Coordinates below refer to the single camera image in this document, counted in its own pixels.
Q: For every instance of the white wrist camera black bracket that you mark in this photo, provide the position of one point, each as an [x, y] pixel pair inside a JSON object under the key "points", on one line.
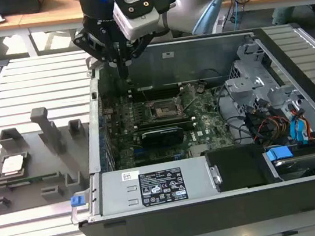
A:
{"points": [[141, 26]]}

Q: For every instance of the CPU socket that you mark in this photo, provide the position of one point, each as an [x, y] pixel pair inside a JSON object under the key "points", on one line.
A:
{"points": [[164, 111]]}

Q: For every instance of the long wooden desk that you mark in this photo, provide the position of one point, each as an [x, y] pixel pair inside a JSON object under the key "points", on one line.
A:
{"points": [[43, 18]]}

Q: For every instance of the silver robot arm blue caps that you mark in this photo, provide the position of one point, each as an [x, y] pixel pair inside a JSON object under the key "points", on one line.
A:
{"points": [[178, 18]]}

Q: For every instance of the silver metal drive cage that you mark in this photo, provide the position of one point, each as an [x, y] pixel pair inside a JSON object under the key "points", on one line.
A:
{"points": [[244, 89]]}

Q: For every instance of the white power strip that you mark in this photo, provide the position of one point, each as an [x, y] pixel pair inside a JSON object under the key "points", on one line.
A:
{"points": [[219, 24]]}

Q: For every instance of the hard disk in blue carrier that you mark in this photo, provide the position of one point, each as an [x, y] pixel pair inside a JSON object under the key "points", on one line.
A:
{"points": [[296, 163]]}

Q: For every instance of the blue case latch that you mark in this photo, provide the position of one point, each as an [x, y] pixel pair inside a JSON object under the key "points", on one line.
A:
{"points": [[76, 201]]}

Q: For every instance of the black graphics card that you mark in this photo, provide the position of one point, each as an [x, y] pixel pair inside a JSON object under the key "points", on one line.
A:
{"points": [[163, 137]]}

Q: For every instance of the black open PC case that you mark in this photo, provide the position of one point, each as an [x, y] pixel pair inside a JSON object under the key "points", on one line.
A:
{"points": [[189, 222]]}

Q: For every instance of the silver chipset heatsink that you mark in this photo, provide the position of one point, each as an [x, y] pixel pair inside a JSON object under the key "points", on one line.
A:
{"points": [[199, 149]]}

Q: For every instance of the green RAM stick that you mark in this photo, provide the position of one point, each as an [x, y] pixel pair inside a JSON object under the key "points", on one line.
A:
{"points": [[37, 179]]}

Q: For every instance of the grey parts rack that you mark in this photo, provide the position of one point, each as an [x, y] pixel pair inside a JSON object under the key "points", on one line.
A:
{"points": [[41, 169]]}

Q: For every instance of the silver square CPU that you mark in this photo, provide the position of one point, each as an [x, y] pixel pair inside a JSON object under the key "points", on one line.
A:
{"points": [[13, 164]]}

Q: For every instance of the grey power supply with label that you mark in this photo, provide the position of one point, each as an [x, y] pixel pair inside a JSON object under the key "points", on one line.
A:
{"points": [[115, 194]]}

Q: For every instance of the teal bin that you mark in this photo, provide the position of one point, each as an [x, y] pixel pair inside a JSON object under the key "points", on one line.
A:
{"points": [[282, 15]]}

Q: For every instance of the green motherboard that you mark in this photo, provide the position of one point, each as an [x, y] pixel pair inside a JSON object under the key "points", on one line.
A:
{"points": [[209, 128]]}

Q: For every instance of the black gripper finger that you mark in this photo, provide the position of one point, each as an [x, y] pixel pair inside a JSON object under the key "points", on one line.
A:
{"points": [[140, 47], [98, 48]]}

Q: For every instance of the black plastic shroud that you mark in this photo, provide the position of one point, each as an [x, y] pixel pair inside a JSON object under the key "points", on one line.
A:
{"points": [[235, 168]]}

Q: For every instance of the round coin battery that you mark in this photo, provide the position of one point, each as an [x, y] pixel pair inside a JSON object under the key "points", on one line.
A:
{"points": [[200, 89]]}

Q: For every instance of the thin metal locking lever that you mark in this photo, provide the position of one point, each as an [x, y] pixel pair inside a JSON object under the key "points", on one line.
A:
{"points": [[145, 96]]}

